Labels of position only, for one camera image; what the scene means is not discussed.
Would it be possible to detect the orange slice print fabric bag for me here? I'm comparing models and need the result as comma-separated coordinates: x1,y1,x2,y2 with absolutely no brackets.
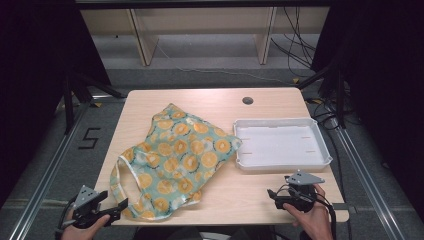
109,102,243,222

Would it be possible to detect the person's left hand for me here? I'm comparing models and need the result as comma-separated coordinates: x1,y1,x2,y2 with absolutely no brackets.
61,214,112,240

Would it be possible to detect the person's right hand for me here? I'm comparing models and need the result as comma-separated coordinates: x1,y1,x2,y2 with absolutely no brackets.
282,183,335,240

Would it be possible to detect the white plastic tray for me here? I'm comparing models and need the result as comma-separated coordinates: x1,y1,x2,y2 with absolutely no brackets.
232,117,334,172

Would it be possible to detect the black metal stand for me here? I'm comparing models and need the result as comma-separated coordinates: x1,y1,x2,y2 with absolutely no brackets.
61,71,126,135
295,49,348,130

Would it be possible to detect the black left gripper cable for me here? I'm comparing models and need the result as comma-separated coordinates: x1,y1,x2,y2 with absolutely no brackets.
55,197,77,234

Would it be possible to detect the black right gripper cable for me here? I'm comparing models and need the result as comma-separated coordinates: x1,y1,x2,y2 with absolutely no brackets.
315,194,337,240

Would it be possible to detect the aluminium floor rail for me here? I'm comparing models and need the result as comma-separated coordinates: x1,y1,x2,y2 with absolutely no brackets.
329,116,408,240
8,98,94,240

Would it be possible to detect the bundle of black cables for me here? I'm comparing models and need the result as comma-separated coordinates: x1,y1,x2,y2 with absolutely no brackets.
269,6,318,78

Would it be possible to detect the thin white cable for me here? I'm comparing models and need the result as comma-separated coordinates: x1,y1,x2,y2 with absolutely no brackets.
153,37,296,85

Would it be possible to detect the dark curtain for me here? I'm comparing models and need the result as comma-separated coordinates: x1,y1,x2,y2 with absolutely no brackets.
0,0,112,208
310,0,424,214

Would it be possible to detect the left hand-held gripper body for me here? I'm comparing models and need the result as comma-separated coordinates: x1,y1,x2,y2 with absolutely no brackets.
71,185,113,230

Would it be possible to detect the black floor cable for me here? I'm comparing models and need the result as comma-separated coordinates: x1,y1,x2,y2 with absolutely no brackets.
304,96,354,240

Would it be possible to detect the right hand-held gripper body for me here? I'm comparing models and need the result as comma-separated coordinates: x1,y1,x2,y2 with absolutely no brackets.
282,169,326,214

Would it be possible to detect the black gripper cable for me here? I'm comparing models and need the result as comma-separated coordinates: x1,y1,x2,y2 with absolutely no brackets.
315,194,337,240
55,197,77,234

